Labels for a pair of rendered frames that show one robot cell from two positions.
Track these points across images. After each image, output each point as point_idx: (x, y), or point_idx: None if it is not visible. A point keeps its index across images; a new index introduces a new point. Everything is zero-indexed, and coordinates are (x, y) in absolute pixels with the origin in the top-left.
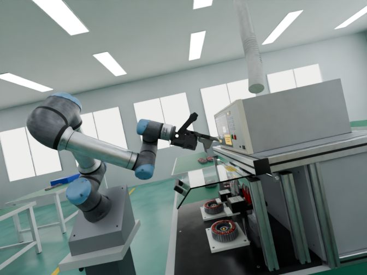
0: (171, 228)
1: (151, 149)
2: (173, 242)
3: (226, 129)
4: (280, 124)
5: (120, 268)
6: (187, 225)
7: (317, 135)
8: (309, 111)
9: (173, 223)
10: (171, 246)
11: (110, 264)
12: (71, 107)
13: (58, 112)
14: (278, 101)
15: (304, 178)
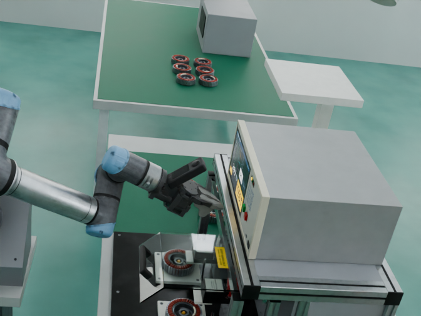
0: (100, 278)
1: (116, 193)
2: (104, 305)
3: (243, 183)
4: (304, 236)
5: (3, 310)
6: (128, 283)
7: (340, 259)
8: (346, 232)
9: (104, 269)
10: (101, 311)
11: None
12: (14, 121)
13: (3, 142)
14: (314, 212)
15: (291, 308)
